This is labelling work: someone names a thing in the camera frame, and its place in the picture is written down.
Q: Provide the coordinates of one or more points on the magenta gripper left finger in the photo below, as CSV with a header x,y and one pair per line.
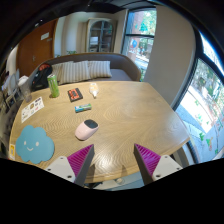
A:
x,y
73,168

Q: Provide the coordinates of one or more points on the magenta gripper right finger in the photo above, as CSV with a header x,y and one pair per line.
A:
x,y
153,166

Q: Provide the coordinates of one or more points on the pink and grey computer mouse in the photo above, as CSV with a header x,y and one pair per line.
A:
x,y
86,129

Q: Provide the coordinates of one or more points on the green and blue small tube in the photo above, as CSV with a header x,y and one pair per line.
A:
x,y
82,108

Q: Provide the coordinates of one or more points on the black and orange card box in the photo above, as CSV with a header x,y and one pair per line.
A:
x,y
75,94

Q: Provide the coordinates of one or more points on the white sticker sheet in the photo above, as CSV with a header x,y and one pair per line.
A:
x,y
31,109

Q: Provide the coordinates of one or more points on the white squeeze bottle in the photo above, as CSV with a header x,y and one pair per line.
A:
x,y
93,89

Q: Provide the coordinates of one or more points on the green drink can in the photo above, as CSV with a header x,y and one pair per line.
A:
x,y
53,85

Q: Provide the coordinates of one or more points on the black and orange backpack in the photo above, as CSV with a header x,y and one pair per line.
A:
x,y
40,79

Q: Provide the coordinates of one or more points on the striped left cushion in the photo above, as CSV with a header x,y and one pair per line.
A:
x,y
71,72

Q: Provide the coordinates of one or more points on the striped cushion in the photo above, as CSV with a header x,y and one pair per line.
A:
x,y
71,72
99,69

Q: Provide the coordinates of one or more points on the striped right cushion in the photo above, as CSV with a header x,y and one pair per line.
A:
x,y
99,69

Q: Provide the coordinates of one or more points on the clear plastic cup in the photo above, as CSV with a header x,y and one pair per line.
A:
x,y
25,89

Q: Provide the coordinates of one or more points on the grey upholstered sofa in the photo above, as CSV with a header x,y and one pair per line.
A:
x,y
121,67

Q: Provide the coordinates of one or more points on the wooden door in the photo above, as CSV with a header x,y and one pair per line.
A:
x,y
35,48

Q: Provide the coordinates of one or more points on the glass-fronted cabinet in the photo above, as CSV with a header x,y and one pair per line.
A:
x,y
100,35

